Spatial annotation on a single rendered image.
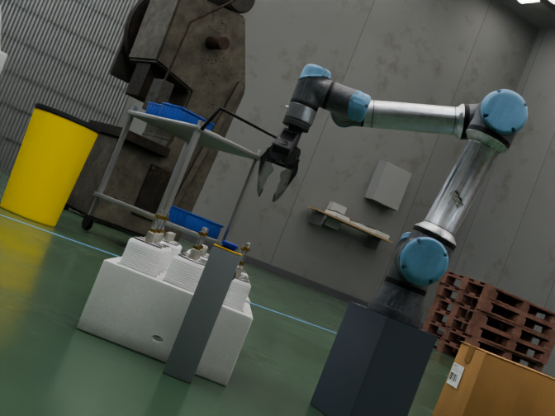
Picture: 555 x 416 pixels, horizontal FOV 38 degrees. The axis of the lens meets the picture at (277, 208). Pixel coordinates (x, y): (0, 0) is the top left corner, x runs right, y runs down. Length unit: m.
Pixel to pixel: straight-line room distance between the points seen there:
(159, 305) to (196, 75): 5.98
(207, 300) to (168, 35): 5.99
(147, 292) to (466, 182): 0.83
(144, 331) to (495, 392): 1.23
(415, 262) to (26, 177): 3.27
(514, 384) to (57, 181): 3.04
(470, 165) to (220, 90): 6.08
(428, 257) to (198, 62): 6.04
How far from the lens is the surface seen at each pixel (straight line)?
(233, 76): 8.10
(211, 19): 7.96
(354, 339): 2.18
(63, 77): 12.51
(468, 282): 9.30
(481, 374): 2.73
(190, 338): 1.88
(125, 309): 2.02
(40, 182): 4.91
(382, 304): 2.16
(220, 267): 1.87
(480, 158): 2.09
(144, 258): 2.04
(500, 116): 2.09
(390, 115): 2.22
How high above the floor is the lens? 0.35
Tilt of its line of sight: 3 degrees up
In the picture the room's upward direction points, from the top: 22 degrees clockwise
